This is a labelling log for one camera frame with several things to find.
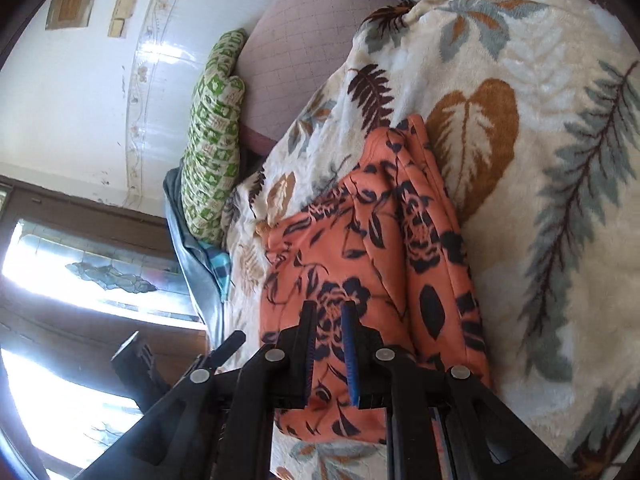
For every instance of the orange floral garment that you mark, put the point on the orange floral garment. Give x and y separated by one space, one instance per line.
380 220

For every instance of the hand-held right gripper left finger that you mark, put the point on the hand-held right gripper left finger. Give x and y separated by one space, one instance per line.
310 340

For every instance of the cream leaf-print blanket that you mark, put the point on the cream leaf-print blanket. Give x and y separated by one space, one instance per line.
525 110

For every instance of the blue-grey cloth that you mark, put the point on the blue-grey cloth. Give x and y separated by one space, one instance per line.
192 270

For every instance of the pink checked bed sheet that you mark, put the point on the pink checked bed sheet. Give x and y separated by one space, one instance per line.
300 60

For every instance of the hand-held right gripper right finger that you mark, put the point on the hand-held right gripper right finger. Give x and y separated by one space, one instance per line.
350 355

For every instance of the green patterned pillow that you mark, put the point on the green patterned pillow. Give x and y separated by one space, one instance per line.
210 160

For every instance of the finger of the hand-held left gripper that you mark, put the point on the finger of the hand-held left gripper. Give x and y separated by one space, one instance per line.
227 347
135 365

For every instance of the teal checked cloth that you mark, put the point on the teal checked cloth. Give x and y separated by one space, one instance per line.
217 270

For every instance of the beige wall switch plate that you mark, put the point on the beige wall switch plate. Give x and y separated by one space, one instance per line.
122 15

